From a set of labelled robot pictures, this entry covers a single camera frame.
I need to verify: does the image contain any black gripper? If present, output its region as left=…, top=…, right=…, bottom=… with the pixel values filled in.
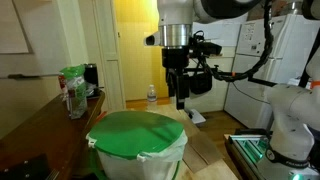
left=162, top=47, right=192, bottom=111

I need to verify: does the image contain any clear plastic water bottle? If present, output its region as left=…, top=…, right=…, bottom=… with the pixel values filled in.
left=146, top=84, right=158, bottom=113

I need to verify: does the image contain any black hanging bag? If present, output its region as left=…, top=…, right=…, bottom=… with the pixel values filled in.
left=189, top=71, right=213, bottom=95

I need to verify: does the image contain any white flat floor object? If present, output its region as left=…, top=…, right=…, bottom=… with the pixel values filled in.
left=184, top=107, right=207, bottom=126

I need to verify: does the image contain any green round bin lid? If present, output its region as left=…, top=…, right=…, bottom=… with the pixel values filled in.
left=87, top=110, right=185, bottom=160

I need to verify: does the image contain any white panelled door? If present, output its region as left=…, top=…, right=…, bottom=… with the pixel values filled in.
left=92, top=0, right=126, bottom=112

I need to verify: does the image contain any black tumbler mug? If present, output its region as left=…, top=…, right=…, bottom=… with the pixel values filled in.
left=83, top=63, right=100, bottom=88

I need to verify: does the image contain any white compost bin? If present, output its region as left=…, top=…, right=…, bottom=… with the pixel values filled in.
left=85, top=130, right=189, bottom=180

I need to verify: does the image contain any green-topped plastic snack bag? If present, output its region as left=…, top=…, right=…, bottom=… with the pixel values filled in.
left=59, top=64, right=89, bottom=120

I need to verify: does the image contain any red can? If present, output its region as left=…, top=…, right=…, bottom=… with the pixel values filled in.
left=58, top=74, right=68, bottom=95

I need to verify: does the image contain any white refrigerator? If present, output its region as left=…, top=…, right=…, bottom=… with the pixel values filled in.
left=223, top=13, right=320, bottom=131

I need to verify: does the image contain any dark wooden side table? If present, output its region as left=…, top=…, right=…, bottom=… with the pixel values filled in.
left=0, top=90, right=106, bottom=180

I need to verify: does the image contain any framed board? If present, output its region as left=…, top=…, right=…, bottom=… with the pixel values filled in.
left=0, top=0, right=34, bottom=55

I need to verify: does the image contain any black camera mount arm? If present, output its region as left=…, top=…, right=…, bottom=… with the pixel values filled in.
left=182, top=64, right=279, bottom=88

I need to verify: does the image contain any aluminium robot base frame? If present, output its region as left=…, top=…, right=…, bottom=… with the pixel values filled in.
left=224, top=133, right=272, bottom=180

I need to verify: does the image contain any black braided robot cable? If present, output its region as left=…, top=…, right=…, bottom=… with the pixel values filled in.
left=196, top=0, right=275, bottom=83

